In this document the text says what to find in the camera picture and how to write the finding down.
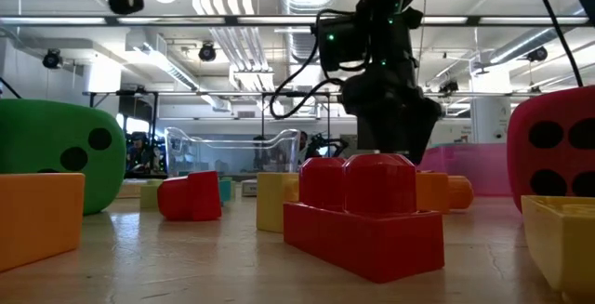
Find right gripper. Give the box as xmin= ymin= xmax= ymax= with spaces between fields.
xmin=342 ymin=73 xmax=443 ymax=165

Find tall orange brick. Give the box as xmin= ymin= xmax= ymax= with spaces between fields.
xmin=415 ymin=171 xmax=476 ymax=216

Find red two-stud brick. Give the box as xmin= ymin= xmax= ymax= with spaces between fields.
xmin=156 ymin=169 xmax=223 ymax=222
xmin=283 ymin=152 xmax=446 ymax=284

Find red foam dice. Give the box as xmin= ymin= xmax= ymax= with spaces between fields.
xmin=505 ymin=86 xmax=595 ymax=215

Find yellow-orange brick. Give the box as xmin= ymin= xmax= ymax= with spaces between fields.
xmin=520 ymin=194 xmax=595 ymax=298

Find green foam dice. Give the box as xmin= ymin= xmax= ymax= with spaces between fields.
xmin=0 ymin=99 xmax=127 ymax=216

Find pink plastic bin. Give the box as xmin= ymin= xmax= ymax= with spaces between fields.
xmin=416 ymin=142 xmax=514 ymax=198

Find person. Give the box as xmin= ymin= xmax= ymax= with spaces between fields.
xmin=297 ymin=130 xmax=311 ymax=164
xmin=126 ymin=130 xmax=158 ymax=175

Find white round pillar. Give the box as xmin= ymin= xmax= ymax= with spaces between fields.
xmin=469 ymin=72 xmax=512 ymax=145

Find clear plastic bin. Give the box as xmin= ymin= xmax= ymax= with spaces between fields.
xmin=163 ymin=126 xmax=302 ymax=178

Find yellow four-stud brick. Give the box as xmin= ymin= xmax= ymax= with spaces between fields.
xmin=256 ymin=171 xmax=301 ymax=234

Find blue single-stud brick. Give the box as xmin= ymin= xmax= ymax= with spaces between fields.
xmin=218 ymin=178 xmax=232 ymax=204

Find pale green four-stud brick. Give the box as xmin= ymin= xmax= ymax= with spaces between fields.
xmin=139 ymin=178 xmax=165 ymax=211

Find black ceiling-hung camera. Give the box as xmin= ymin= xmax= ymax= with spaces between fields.
xmin=41 ymin=47 xmax=63 ymax=70
xmin=438 ymin=79 xmax=461 ymax=97
xmin=197 ymin=42 xmax=218 ymax=63
xmin=526 ymin=46 xmax=549 ymax=63

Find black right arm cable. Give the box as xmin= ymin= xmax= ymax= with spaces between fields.
xmin=529 ymin=0 xmax=585 ymax=86

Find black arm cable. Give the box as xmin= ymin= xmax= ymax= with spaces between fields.
xmin=0 ymin=76 xmax=23 ymax=100
xmin=529 ymin=0 xmax=585 ymax=86

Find black background workstation frame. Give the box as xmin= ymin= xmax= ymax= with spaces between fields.
xmin=82 ymin=88 xmax=337 ymax=178

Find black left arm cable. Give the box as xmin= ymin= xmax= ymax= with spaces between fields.
xmin=0 ymin=76 xmax=23 ymax=100

